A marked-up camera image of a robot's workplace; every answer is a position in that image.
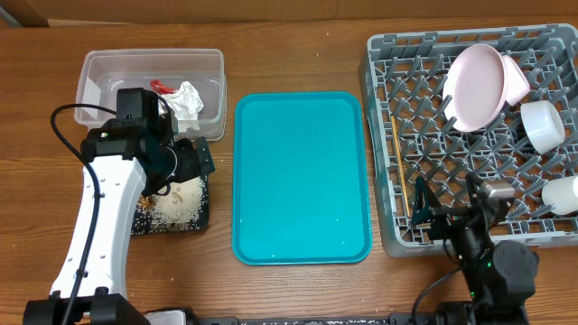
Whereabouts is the spilled rice pile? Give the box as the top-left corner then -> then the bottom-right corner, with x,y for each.
131,175 -> 210,236

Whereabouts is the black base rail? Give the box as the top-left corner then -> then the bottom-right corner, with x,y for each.
144,309 -> 529,325

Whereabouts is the clear plastic bin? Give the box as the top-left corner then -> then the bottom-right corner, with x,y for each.
76,49 -> 227,141

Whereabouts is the red snack wrapper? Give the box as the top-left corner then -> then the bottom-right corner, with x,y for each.
150,79 -> 176,95

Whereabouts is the grey dishwasher rack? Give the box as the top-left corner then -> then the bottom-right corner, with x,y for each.
359,23 -> 577,257

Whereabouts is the white round plate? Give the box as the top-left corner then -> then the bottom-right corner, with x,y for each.
443,44 -> 506,133

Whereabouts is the wooden chopstick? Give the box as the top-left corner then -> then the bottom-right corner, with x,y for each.
390,115 -> 411,218

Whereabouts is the teal serving tray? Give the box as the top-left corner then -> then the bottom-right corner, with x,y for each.
231,91 -> 372,265

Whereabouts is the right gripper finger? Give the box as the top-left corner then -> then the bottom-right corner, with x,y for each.
411,176 -> 442,226
465,172 -> 486,207

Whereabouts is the white napkin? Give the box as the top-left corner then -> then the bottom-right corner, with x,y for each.
158,81 -> 204,122

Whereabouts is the black plastic tray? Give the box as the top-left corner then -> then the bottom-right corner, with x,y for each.
130,140 -> 210,236

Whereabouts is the grey-white bowl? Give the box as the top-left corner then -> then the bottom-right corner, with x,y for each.
520,100 -> 565,154

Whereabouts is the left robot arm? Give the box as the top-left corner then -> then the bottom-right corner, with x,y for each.
23,88 -> 215,325

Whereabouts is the white paper cup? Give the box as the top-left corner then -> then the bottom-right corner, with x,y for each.
542,176 -> 578,215

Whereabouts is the pink bowl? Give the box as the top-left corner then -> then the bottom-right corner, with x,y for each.
502,55 -> 530,106

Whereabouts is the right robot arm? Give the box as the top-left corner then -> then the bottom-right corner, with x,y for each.
407,172 -> 539,324

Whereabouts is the brown food scrap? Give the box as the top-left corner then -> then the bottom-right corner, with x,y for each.
137,196 -> 154,210

